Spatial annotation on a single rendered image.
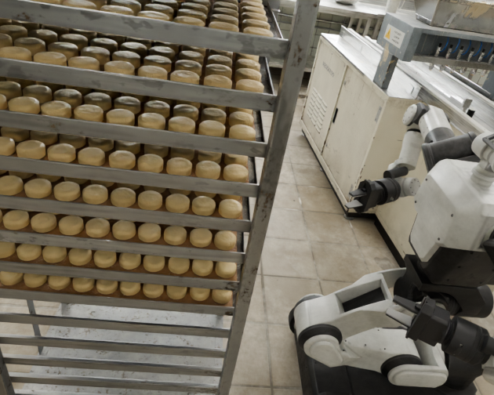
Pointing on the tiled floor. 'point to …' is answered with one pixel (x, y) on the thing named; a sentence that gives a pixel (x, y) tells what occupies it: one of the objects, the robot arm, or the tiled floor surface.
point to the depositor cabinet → (354, 118)
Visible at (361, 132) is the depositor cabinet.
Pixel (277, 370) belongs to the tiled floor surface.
